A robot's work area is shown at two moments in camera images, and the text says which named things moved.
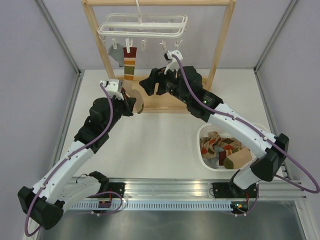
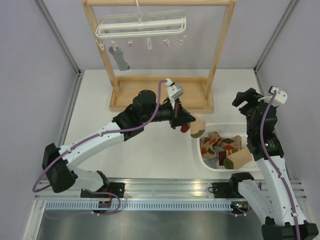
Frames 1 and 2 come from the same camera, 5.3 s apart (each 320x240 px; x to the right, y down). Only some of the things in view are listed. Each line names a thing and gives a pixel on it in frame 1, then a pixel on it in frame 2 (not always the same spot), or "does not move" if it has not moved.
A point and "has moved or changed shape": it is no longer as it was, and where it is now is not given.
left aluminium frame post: (59, 36) does not move
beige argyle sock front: (207, 144) does not move
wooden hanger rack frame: (134, 85) does not move
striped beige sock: (238, 159) does not move
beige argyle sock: (230, 145) does not move
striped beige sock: (129, 68) -> (197, 127)
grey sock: (211, 163) does not move
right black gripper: (149, 84) -> (249, 95)
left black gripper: (128, 103) -> (179, 115)
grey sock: (117, 54) has moved or changed shape
